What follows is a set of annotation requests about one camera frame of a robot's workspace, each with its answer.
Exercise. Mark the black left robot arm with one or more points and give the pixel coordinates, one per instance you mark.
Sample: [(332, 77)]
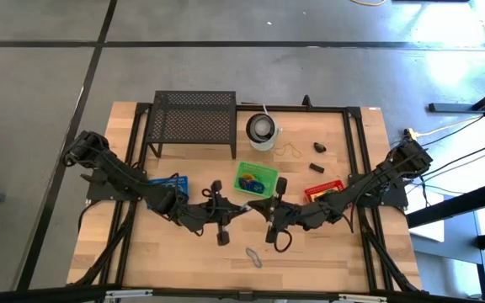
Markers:
[(120, 172)]

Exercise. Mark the black mesh metal shelf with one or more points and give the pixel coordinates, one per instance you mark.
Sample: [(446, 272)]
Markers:
[(192, 122)]

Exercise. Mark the black table frame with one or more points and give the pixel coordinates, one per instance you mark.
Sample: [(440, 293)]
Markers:
[(293, 109)]

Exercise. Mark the yellow spiral coil wristband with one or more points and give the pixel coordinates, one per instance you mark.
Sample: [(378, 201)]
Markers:
[(247, 175)]

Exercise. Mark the blue plastic basket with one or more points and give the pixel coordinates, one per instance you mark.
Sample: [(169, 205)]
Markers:
[(179, 183)]

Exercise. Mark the yellow power plug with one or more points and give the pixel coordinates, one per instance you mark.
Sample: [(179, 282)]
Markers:
[(411, 134)]

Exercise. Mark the blue spiral coil wristband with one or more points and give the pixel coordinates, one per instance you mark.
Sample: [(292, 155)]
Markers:
[(242, 185), (261, 189)]

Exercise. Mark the red plastic basket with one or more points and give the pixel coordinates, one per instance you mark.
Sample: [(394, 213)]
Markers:
[(322, 185)]

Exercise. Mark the small black rounded clip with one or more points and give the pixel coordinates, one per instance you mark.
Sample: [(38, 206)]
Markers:
[(319, 147)]

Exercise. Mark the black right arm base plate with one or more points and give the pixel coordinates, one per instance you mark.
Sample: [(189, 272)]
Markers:
[(394, 200)]

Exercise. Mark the large yellow crayon box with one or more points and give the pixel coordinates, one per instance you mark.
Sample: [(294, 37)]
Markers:
[(326, 194)]

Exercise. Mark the black desk foot bar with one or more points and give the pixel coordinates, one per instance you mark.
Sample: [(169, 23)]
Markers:
[(453, 107), (449, 208)]

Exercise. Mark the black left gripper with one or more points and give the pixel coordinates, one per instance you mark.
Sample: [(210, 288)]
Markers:
[(202, 214)]

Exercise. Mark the black front crossbeam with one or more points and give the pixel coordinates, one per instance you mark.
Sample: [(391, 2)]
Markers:
[(36, 294)]

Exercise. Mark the small black rectangular block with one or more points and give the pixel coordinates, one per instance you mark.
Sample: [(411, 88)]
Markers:
[(316, 168)]

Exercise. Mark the yellow rubber band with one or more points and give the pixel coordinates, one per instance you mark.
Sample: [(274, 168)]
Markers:
[(287, 145)]

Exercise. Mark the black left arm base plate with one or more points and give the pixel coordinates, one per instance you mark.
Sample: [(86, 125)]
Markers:
[(95, 193)]

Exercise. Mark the black clamp post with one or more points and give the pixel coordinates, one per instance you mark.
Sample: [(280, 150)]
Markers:
[(307, 101)]

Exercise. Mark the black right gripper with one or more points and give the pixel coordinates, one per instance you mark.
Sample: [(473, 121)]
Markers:
[(289, 214)]

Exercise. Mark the silver bracket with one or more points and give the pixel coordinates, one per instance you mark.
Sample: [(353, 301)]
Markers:
[(360, 298), (129, 293)]

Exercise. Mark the green plastic basket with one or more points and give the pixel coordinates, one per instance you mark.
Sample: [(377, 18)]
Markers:
[(268, 174)]

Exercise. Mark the white cylinder with black rim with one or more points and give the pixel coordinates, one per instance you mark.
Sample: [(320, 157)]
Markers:
[(263, 145)]

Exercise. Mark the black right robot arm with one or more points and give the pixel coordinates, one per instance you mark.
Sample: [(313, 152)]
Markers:
[(364, 185)]

